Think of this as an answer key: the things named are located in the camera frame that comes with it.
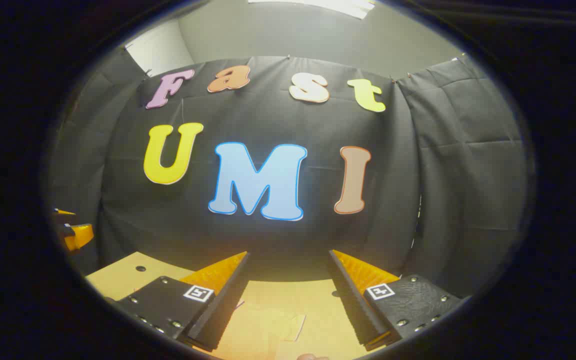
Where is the orange T-shirt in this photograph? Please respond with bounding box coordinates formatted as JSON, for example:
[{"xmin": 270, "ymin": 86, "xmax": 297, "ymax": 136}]
[{"xmin": 220, "ymin": 299, "xmax": 309, "ymax": 360}]

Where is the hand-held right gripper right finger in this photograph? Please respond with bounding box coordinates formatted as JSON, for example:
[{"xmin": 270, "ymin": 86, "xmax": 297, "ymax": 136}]
[{"xmin": 329, "ymin": 249, "xmax": 471, "ymax": 351}]

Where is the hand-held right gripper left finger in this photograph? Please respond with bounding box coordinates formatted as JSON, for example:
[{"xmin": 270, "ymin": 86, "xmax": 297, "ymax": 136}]
[{"xmin": 113, "ymin": 251, "xmax": 250, "ymax": 352}]

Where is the black backdrop cloth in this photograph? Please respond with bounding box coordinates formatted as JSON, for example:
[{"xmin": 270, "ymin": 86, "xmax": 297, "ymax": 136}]
[{"xmin": 48, "ymin": 47, "xmax": 529, "ymax": 301}]

